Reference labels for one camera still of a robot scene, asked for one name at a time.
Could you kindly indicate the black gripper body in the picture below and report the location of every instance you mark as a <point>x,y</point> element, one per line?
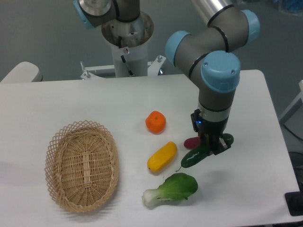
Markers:
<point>212,129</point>

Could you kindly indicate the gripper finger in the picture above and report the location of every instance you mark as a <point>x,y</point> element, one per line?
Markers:
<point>205,144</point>
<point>221,145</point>

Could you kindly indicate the green cucumber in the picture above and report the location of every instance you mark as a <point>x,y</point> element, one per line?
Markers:
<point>196,155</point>

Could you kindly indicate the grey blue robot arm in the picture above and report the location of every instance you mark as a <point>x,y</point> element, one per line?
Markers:
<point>206,58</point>

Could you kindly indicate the purple sweet potato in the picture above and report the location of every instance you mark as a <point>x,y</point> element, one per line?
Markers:
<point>192,143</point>

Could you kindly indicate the yellow mango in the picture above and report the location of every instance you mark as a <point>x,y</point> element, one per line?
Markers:
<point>162,158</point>

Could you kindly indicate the orange persimmon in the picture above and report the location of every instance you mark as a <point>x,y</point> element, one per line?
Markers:
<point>156,122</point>

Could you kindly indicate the green bok choy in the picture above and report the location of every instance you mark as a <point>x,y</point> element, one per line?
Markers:
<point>177,187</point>

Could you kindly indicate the black device at edge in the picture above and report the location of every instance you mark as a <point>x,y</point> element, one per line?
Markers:
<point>294,202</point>

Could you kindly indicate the woven wicker basket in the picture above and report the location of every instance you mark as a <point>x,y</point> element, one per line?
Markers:
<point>82,166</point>

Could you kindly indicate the white chair back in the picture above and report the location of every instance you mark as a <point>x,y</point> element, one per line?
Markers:
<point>24,72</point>

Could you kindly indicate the white frame at right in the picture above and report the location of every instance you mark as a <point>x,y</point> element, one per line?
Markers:
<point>294,106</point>

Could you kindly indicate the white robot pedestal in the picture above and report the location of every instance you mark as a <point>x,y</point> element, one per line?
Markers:
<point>128,42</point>

